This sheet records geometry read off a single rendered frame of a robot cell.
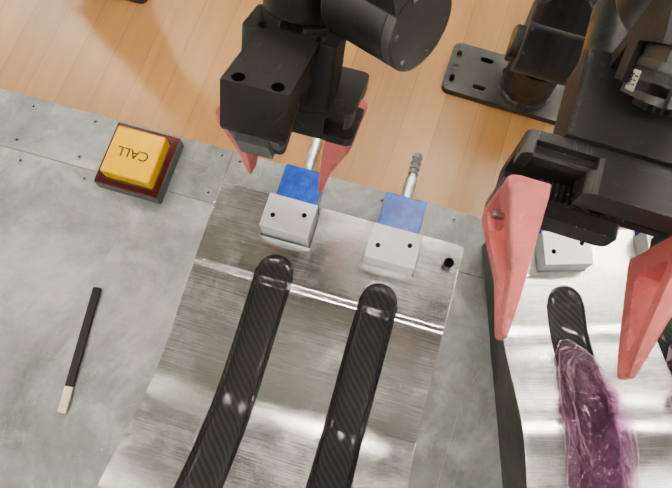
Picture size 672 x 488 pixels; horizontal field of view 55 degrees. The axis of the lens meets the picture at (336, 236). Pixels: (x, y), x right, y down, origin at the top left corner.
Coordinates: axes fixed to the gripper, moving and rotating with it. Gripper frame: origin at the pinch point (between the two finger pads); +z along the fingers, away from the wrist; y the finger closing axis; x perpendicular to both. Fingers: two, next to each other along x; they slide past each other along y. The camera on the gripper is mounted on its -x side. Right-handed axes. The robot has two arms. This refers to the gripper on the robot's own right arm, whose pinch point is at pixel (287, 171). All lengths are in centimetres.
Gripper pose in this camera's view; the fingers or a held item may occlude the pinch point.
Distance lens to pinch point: 55.4
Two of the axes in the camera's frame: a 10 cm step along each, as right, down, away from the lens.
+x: 2.4, -6.6, 7.1
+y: 9.6, 2.6, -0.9
